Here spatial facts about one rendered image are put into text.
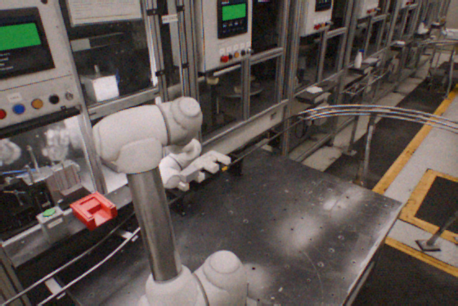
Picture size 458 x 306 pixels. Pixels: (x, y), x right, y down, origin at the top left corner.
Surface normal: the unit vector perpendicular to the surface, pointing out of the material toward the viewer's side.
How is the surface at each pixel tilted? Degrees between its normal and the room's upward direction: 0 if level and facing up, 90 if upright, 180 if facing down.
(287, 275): 0
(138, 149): 78
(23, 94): 90
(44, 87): 90
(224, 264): 7
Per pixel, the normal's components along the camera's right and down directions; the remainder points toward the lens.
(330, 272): -0.01, -0.86
